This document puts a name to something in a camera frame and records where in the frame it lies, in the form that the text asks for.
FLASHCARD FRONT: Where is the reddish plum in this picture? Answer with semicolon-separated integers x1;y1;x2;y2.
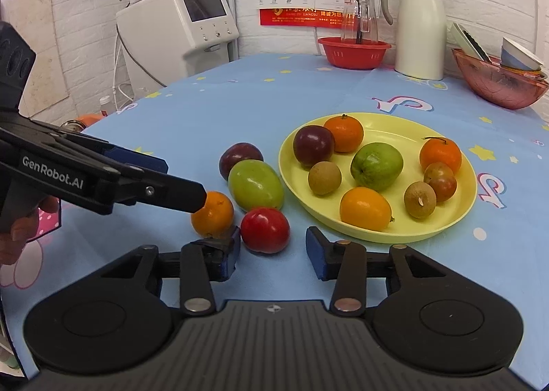
424;162;458;203

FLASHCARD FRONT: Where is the marble board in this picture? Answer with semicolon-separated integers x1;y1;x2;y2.
0;0;70;119

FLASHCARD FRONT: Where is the white power cable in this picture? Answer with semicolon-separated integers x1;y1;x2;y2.
112;35;133;111

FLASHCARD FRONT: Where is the red plastic basket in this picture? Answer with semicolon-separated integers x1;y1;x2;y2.
318;37;393;70

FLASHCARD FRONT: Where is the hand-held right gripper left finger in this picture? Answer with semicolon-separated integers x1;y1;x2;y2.
101;226;242;317

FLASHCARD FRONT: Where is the orange kumquat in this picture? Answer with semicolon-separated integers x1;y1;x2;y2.
191;191;235;239
339;186;394;232

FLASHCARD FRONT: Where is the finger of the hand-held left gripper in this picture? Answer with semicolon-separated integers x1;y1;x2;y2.
101;143;169;176
112;172;207;214

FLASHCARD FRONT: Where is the white machine with screen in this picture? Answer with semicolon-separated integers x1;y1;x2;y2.
116;0;241;94

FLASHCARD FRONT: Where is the stack of small bowls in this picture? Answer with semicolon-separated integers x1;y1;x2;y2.
500;37;546;74

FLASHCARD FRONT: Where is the clear glass cup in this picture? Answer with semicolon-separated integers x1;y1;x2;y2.
341;0;369;43
355;0;380;44

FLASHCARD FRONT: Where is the green mango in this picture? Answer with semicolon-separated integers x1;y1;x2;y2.
227;159;285;211

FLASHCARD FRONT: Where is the yellow plastic plate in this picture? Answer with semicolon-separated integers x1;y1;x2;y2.
278;112;478;245

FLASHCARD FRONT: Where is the white thermos jug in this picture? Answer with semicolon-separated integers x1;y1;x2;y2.
381;0;447;81

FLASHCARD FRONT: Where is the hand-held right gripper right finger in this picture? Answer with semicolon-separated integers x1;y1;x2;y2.
306;227;449;317

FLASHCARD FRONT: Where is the brown longan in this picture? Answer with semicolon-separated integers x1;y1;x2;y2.
404;181;437;220

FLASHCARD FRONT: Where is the pink printed cloth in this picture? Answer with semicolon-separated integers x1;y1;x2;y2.
0;204;63;289

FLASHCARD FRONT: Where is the orange tangerine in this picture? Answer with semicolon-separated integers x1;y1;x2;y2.
419;137;463;175
323;114;365;154

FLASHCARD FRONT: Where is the pale green dish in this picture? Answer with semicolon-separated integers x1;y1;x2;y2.
449;22;493;64

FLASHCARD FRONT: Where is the small brown kiwi fruit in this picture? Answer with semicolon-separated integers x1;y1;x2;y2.
307;161;343;197

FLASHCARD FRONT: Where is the red cherry tomato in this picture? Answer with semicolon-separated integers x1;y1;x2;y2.
240;208;291;254

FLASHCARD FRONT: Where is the dark plum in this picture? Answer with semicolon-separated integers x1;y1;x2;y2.
293;125;336;168
219;142;265;181

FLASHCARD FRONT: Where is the person's left hand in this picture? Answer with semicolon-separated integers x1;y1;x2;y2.
0;196;60;266

